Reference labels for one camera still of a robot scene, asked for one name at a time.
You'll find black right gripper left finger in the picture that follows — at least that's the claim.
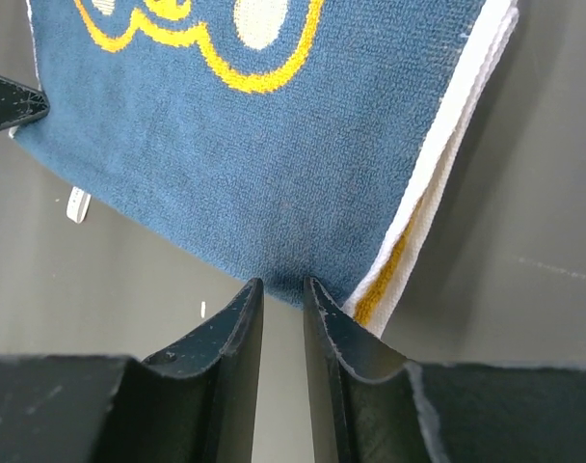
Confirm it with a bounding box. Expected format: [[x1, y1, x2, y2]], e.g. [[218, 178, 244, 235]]
[[0, 279, 264, 462]]

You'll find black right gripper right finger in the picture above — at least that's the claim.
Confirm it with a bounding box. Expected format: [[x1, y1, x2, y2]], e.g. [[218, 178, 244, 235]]
[[304, 278, 586, 462]]

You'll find yellow and blue cartoon towel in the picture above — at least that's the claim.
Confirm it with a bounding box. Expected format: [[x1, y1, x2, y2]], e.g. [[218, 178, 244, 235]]
[[14, 1, 519, 335]]

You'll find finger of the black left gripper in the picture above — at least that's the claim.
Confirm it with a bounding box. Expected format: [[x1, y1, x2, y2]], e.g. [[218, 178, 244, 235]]
[[0, 75, 50, 131]]

